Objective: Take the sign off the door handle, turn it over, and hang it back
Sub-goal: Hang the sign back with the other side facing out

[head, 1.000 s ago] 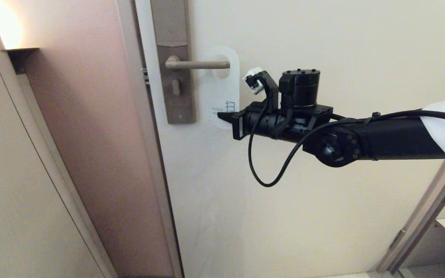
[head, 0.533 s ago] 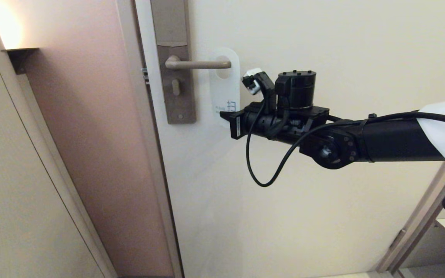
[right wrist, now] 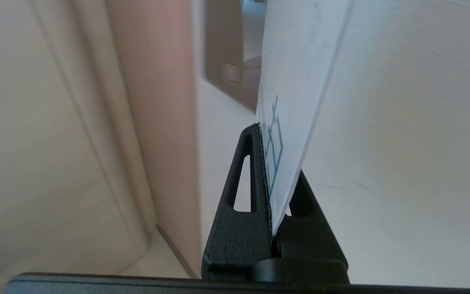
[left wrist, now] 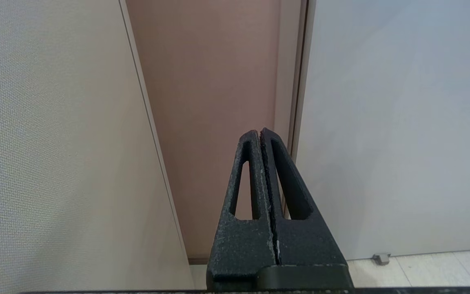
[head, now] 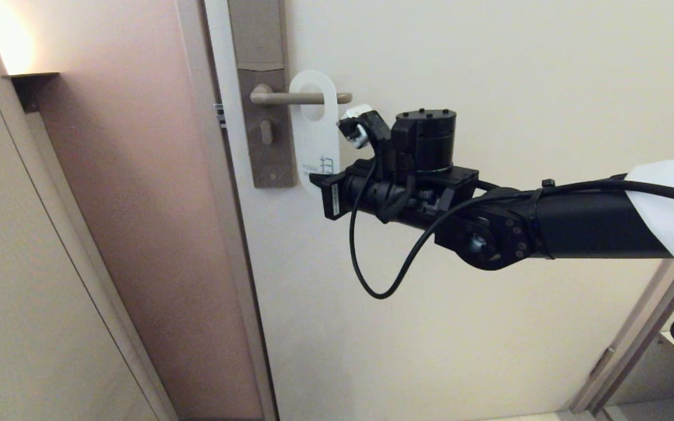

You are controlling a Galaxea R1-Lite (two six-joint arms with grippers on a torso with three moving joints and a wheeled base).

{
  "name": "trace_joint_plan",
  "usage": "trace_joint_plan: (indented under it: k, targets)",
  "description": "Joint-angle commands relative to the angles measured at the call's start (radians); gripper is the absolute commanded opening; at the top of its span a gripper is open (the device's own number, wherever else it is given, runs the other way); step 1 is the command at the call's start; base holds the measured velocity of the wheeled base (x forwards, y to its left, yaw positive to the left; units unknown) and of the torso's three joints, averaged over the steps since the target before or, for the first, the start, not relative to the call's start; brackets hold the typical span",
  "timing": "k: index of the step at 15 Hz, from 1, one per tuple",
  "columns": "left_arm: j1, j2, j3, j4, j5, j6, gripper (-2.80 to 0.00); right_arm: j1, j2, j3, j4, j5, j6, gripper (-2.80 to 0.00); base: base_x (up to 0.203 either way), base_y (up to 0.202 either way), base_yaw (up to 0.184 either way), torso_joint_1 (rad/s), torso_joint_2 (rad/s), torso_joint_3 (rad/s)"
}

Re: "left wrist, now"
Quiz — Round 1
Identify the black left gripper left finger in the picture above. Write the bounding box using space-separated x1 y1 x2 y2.
206 130 277 291

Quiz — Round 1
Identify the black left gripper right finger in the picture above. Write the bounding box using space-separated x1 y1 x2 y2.
259 127 355 291

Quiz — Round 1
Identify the white room door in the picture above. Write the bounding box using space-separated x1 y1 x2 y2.
291 0 470 261

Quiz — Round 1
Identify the beige cabinet panel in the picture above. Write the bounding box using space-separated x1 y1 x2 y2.
0 0 195 292

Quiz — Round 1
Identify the beige door frame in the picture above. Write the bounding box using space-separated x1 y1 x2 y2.
274 0 317 220

